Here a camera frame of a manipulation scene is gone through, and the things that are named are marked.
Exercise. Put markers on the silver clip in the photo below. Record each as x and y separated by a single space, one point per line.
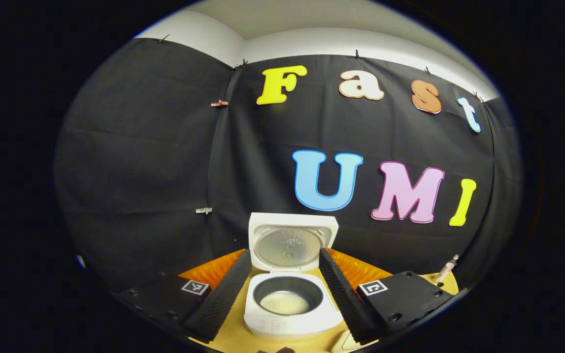
203 211

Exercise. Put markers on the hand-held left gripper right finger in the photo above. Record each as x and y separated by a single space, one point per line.
344 299

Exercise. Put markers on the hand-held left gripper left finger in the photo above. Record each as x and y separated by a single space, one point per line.
221 299

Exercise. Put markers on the white rice cooker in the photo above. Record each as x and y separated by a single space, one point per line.
292 225

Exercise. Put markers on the clear bottle with pink label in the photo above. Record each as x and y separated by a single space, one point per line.
447 268

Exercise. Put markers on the black backdrop cloth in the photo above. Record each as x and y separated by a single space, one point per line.
165 147

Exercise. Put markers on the pink clothespin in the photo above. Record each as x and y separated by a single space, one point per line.
219 103

